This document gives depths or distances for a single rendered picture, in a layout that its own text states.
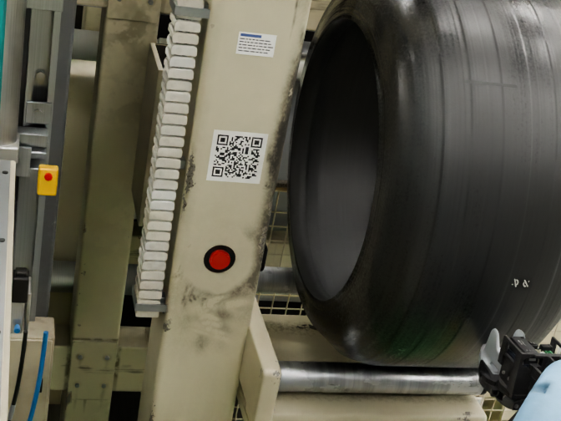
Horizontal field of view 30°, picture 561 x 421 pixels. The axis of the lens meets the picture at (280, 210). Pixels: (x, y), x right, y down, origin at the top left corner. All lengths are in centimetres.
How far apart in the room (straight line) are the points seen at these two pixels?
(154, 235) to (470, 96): 48
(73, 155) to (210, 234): 80
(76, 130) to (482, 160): 110
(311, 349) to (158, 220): 46
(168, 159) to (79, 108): 79
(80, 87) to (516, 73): 110
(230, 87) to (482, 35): 33
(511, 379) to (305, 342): 58
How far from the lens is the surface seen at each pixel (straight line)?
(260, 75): 139
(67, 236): 233
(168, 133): 141
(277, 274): 178
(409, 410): 162
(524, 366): 132
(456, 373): 163
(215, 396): 163
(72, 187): 226
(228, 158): 142
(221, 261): 149
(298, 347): 181
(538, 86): 137
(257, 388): 150
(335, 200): 184
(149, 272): 150
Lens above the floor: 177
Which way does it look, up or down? 25 degrees down
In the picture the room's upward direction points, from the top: 11 degrees clockwise
